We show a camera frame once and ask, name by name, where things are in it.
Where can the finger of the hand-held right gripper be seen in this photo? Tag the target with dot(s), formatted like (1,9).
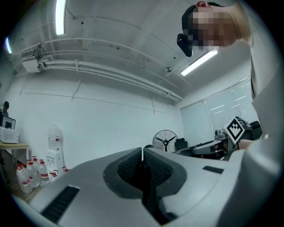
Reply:
(204,149)

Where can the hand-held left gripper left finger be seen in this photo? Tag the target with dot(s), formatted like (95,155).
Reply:
(88,190)

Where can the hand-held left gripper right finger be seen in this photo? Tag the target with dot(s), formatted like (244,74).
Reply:
(190,177)

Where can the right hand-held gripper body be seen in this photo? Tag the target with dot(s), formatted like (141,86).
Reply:
(234,129)

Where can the person's right forearm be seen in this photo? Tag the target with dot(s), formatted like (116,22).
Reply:
(246,144)

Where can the white window blinds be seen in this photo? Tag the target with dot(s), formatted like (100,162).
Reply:
(213,115)

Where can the black standing fan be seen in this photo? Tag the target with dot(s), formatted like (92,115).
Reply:
(165,140)

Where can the white water dispenser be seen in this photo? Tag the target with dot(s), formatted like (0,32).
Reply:
(54,163)

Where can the group of clear water jugs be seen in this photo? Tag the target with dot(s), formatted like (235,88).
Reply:
(33,175)

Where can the water dispenser bottle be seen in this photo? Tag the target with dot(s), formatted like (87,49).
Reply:
(55,137)

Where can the person's beige shirt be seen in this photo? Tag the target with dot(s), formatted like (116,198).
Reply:
(264,66)

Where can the long ceiling light tube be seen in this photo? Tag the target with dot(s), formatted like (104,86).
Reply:
(198,63)
(60,15)
(8,45)

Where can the wooden side table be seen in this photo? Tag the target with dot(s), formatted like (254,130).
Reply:
(13,146)

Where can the white box appliance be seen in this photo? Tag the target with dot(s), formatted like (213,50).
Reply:
(9,135)

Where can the person's head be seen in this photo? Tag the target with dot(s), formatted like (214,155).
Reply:
(222,26)

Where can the black framed box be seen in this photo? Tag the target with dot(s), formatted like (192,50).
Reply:
(9,123)

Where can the white ceiling pipe bundle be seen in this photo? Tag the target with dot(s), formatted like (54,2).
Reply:
(115,74)

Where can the red hair clip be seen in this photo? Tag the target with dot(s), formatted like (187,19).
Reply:
(201,3)

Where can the white ceiling air conditioner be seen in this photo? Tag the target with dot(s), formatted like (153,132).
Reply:
(31,63)

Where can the black head-worn camera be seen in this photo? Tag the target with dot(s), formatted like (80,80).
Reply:
(185,44)

